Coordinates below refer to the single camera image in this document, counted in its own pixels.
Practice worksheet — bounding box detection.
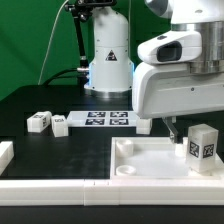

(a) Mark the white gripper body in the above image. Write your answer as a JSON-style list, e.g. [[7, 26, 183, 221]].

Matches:
[[132, 31, 224, 119]]

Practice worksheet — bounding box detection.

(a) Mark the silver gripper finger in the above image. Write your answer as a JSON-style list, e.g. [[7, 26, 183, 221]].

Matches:
[[163, 117, 183, 144]]

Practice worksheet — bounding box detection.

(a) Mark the white square tabletop part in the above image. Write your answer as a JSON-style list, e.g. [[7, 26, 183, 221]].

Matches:
[[110, 137, 224, 180]]

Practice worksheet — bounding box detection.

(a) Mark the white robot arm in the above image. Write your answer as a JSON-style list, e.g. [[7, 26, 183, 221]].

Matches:
[[86, 0, 224, 140]]

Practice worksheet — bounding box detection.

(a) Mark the white U-shaped fence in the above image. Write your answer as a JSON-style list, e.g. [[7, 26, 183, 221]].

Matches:
[[0, 140, 224, 207]]

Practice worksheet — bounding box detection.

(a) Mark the white marker base plate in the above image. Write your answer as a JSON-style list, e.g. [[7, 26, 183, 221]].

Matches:
[[67, 111, 137, 127]]

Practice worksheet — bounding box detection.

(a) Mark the black cable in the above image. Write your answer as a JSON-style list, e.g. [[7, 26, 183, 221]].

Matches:
[[43, 67, 84, 86]]

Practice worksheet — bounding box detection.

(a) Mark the black camera stand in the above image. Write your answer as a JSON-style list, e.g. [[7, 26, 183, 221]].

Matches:
[[65, 0, 117, 68]]

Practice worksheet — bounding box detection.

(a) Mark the white cable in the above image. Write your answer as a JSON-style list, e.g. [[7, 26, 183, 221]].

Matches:
[[37, 0, 70, 86]]

